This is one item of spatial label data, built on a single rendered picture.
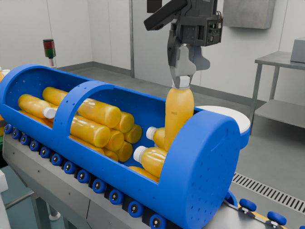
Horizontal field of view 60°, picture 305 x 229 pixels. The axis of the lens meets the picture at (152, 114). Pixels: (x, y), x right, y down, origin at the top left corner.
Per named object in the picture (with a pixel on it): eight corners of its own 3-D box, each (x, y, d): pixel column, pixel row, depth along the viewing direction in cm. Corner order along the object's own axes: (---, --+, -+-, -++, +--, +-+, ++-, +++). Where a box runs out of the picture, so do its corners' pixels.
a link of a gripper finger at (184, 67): (188, 93, 54) (196, 47, 51) (165, 87, 57) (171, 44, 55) (196, 92, 56) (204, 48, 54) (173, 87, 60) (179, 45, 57)
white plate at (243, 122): (187, 135, 93) (187, 138, 94) (263, 132, 95) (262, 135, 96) (174, 106, 118) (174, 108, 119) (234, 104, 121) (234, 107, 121)
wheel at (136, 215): (143, 205, 68) (147, 205, 70) (131, 196, 71) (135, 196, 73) (135, 221, 68) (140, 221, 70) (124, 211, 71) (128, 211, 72)
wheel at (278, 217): (284, 224, 64) (287, 216, 65) (265, 215, 67) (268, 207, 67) (284, 227, 67) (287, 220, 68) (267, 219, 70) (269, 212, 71)
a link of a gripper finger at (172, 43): (170, 66, 54) (176, 21, 52) (164, 65, 55) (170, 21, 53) (183, 66, 58) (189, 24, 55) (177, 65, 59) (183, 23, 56)
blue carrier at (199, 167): (182, 259, 59) (184, 151, 47) (6, 139, 110) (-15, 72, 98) (235, 189, 79) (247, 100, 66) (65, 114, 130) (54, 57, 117)
